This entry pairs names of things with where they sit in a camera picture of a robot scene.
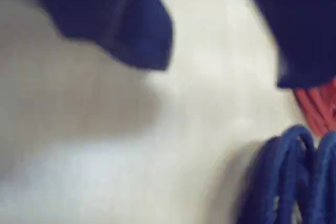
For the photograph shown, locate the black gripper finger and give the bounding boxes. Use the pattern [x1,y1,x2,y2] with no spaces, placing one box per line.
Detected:
[237,0,336,88]
[26,0,174,72]

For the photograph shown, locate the red braided charging cable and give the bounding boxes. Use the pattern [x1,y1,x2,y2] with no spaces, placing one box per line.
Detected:
[293,77,336,137]

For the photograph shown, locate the black braided charging cable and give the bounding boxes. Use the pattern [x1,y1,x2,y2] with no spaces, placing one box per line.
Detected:
[235,124,336,224]

